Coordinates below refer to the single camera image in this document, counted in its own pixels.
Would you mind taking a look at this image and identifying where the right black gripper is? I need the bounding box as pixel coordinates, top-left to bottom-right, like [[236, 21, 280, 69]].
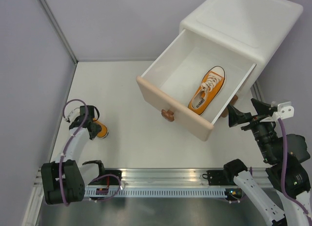
[[227, 97, 277, 161]]

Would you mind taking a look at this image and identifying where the orange sneaker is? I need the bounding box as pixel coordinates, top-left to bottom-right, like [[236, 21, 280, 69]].
[[188, 66, 226, 115], [94, 120, 109, 139]]

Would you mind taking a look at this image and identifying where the bear head drawer knob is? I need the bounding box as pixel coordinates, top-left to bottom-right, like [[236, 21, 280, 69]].
[[161, 110, 175, 122]]

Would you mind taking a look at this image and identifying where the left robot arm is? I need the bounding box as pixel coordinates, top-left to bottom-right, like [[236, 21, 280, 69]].
[[41, 105, 106, 205]]

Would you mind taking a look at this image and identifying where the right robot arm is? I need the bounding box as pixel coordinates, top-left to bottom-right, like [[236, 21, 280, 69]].
[[222, 98, 312, 226]]

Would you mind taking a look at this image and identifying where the white shoe cabinet body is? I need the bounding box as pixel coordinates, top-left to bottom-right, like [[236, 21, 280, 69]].
[[179, 0, 303, 94]]

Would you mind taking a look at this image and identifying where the right aluminium frame rail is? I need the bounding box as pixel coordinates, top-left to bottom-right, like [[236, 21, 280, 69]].
[[251, 80, 265, 102]]

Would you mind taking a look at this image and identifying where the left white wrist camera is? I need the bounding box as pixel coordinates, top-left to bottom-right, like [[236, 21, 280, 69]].
[[64, 107, 80, 123]]

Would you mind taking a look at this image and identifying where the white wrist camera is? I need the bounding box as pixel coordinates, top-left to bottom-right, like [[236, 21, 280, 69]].
[[64, 107, 80, 123], [260, 101, 294, 122]]

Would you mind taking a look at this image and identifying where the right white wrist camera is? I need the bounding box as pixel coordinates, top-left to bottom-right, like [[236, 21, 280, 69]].
[[260, 101, 294, 122]]

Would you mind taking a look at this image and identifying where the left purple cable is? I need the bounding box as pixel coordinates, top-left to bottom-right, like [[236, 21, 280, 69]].
[[58, 98, 90, 207]]

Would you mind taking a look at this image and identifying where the white slotted cable duct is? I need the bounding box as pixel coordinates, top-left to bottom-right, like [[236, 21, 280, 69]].
[[84, 187, 226, 198]]

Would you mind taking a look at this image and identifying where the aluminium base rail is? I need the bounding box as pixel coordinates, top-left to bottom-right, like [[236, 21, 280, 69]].
[[34, 167, 269, 188]]

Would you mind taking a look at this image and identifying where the aluminium corner frame post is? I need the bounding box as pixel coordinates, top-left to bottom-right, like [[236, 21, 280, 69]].
[[37, 0, 78, 66]]

